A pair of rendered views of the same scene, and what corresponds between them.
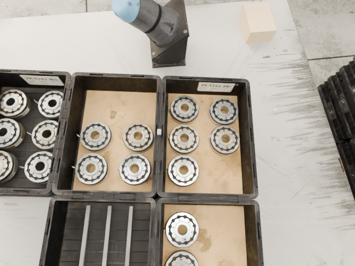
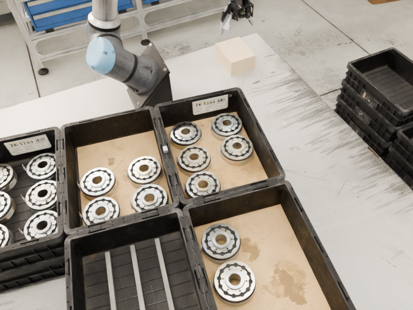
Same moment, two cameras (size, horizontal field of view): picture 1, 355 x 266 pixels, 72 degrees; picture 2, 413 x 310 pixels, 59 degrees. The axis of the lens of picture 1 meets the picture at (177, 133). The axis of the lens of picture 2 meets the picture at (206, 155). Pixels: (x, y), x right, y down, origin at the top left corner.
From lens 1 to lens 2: 49 cm
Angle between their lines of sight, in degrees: 22
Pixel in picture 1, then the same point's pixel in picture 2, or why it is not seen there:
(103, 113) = (100, 162)
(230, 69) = not seen: hidden behind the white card
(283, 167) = (314, 171)
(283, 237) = (343, 240)
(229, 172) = (253, 178)
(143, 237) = (180, 267)
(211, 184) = not seen: hidden behind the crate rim
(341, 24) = (333, 56)
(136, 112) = (135, 152)
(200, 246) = (247, 256)
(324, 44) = (325, 79)
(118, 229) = (148, 268)
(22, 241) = not seen: outside the picture
